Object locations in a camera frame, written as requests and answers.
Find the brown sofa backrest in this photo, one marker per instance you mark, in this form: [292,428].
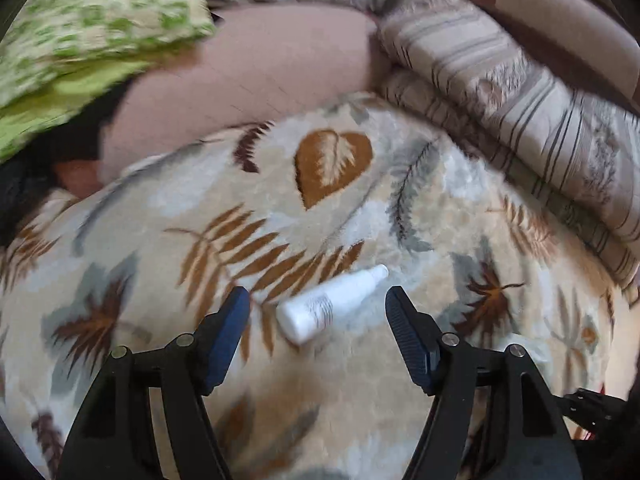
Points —
[550,10]

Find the striped folded blanket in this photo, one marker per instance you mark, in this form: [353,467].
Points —
[500,85]

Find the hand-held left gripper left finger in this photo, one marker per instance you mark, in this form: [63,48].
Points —
[232,325]

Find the black cloth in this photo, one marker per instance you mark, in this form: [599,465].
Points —
[85,130]

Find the leaf-print fleece blanket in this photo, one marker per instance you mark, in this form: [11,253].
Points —
[350,220]

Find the green quilt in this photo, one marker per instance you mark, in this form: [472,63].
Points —
[75,35]

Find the small white plastic bottle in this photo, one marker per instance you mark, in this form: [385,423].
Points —
[320,307]

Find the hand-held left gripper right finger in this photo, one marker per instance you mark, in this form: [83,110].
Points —
[405,330]

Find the pink quilted sofa cushion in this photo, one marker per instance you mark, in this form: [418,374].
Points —
[250,70]

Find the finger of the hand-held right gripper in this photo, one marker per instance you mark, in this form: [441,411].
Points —
[590,412]

